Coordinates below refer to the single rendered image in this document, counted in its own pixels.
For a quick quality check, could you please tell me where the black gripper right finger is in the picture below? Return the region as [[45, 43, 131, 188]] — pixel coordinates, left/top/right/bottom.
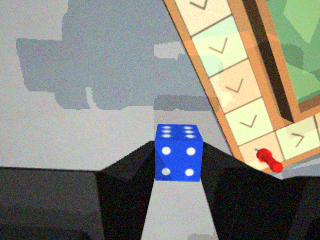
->
[[200, 142, 320, 240]]

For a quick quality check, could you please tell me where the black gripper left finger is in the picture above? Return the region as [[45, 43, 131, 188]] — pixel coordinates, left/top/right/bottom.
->
[[0, 141, 155, 240]]

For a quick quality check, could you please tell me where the blue die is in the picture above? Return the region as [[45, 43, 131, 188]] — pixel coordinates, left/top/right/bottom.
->
[[155, 124, 203, 182]]

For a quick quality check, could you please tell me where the orange wooden board border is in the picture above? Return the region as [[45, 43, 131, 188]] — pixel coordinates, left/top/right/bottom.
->
[[162, 0, 320, 167]]

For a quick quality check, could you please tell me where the red pawn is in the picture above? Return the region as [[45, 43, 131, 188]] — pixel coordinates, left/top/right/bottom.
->
[[256, 149, 283, 173]]

